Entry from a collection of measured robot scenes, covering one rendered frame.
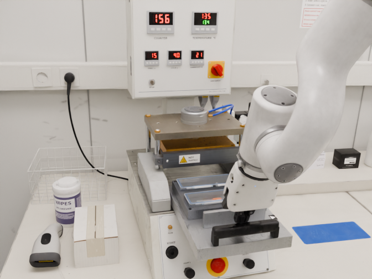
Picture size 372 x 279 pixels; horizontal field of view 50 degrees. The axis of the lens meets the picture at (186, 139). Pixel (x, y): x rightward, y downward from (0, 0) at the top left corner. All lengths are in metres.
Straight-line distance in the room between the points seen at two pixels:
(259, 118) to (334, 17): 0.19
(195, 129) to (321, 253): 0.53
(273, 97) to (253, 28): 1.03
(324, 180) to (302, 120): 1.06
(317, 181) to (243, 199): 0.85
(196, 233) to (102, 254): 0.35
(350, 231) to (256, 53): 0.78
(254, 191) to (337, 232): 0.66
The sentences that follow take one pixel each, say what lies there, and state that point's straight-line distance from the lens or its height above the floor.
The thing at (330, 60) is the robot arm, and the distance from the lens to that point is 0.64.
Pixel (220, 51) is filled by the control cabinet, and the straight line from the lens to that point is 1.31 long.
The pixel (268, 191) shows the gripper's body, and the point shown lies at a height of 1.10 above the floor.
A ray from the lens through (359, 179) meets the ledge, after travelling 1.73.
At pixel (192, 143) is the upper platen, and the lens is 1.16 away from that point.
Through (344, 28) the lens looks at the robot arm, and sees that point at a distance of 0.63.
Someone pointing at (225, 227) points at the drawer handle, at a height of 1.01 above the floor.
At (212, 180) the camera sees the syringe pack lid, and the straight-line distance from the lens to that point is 1.07.
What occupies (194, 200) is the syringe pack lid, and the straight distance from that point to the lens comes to 0.96.
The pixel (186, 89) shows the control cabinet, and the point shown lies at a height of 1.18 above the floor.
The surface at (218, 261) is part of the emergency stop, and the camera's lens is 1.11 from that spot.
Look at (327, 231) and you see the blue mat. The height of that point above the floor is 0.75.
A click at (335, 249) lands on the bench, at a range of 1.33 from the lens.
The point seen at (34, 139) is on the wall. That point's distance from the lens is 1.73.
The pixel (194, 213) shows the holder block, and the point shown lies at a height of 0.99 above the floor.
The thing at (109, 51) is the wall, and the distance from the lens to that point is 1.61.
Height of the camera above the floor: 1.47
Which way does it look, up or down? 20 degrees down
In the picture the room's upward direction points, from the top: 1 degrees clockwise
